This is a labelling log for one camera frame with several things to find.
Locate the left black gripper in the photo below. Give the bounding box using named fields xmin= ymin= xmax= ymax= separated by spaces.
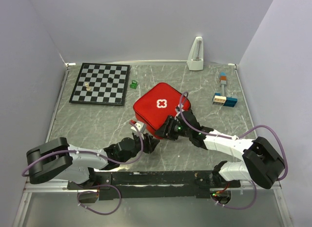
xmin=121 ymin=132 xmax=160 ymax=163

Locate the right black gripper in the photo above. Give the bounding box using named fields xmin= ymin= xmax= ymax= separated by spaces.
xmin=154 ymin=115 xmax=192 ymax=141

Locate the red black medicine case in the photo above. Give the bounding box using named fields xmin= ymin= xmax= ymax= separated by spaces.
xmin=133 ymin=83 xmax=182 ymax=139

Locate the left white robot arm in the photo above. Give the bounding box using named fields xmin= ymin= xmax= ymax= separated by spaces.
xmin=22 ymin=133 xmax=160 ymax=189

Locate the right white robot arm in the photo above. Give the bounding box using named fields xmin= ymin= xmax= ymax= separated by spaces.
xmin=155 ymin=111 xmax=286 ymax=189

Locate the blue toy block stack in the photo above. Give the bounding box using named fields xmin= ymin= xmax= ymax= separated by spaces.
xmin=212 ymin=93 xmax=238 ymax=107

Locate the black base bar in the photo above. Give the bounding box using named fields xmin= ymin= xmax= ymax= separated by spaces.
xmin=67 ymin=170 xmax=241 ymax=201

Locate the small green toy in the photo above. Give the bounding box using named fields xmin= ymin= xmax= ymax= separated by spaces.
xmin=130 ymin=80 xmax=138 ymax=89

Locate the black white chessboard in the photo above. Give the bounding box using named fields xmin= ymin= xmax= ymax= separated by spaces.
xmin=69 ymin=63 xmax=130 ymax=106

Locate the white metronome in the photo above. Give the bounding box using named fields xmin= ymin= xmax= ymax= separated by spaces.
xmin=187 ymin=37 xmax=204 ymax=71

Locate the grey orange blue toy stick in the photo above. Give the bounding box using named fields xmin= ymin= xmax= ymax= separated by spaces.
xmin=219 ymin=72 xmax=227 ymax=96

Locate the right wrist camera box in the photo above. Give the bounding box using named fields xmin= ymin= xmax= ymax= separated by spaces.
xmin=175 ymin=106 xmax=184 ymax=115

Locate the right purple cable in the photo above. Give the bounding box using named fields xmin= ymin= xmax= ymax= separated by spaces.
xmin=179 ymin=91 xmax=289 ymax=210

